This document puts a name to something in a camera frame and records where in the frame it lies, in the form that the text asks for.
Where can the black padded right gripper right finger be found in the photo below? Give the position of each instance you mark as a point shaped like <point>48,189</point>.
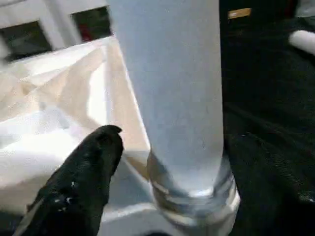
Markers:
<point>275,196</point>

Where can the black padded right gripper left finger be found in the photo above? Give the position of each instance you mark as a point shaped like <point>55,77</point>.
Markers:
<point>78,191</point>

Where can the white plastic table top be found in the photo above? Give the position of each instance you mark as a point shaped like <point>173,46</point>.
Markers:
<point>64,113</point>

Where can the white cabinet with glass doors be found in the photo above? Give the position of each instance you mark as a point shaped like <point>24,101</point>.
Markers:
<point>29,19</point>

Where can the small yellow label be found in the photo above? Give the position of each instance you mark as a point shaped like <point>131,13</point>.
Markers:
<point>239,13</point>

